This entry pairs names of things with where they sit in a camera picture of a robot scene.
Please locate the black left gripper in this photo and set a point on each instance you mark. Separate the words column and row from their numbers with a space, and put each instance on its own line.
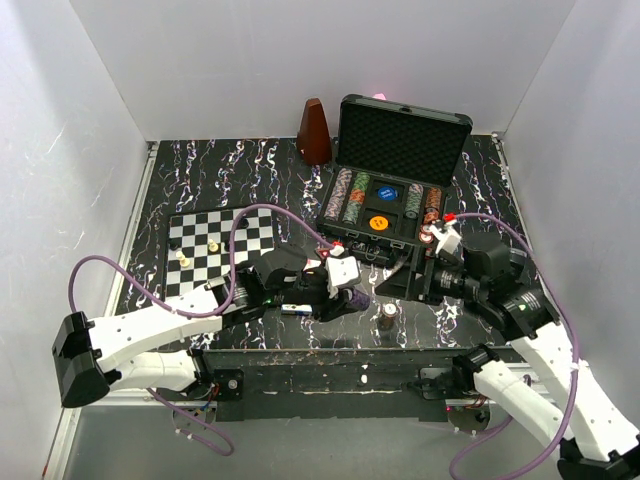
column 329, row 308

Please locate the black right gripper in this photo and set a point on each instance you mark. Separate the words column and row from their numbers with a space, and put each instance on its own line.
column 422, row 285

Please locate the brown black chip stack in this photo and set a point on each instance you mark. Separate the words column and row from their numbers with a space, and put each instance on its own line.
column 388, row 314

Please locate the purple black chip stack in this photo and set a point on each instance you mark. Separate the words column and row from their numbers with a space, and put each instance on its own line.
column 359, row 301

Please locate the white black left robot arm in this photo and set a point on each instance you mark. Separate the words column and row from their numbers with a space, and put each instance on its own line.
column 94, row 357

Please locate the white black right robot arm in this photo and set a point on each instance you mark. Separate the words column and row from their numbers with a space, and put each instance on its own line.
column 576, row 418

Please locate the blue playing card box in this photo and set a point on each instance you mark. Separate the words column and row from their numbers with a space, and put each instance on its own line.
column 296, row 309

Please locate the red tan five chips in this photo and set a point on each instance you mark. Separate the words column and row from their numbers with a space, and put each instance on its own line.
column 426, row 234

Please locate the orange big blind button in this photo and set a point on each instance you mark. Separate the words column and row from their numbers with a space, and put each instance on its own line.
column 379, row 223

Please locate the blue small blind button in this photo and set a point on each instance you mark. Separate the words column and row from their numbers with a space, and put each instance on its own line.
column 387, row 193

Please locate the orange black chip stack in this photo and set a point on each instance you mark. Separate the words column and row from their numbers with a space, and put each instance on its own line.
column 432, row 206

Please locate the green yellow chip stack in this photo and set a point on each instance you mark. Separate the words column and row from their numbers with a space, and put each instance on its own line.
column 359, row 188

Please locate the pink grey chip stack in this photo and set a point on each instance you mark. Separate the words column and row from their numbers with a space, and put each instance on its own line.
column 338, row 194

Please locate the black white chessboard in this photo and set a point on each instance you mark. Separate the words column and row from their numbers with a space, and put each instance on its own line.
column 193, row 230

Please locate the black poker chip case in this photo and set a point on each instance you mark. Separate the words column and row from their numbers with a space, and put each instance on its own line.
column 397, row 145

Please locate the cream chess pawn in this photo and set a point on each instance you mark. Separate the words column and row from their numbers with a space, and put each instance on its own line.
column 184, row 262

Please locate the brown wooden metronome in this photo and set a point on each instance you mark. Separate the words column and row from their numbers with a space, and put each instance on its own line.
column 313, row 138

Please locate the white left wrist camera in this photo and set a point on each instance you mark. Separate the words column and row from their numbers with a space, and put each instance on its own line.
column 342, row 269

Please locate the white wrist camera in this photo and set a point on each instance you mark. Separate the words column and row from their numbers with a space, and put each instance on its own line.
column 447, row 237
column 342, row 269

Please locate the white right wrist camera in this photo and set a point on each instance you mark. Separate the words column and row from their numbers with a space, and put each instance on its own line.
column 447, row 237

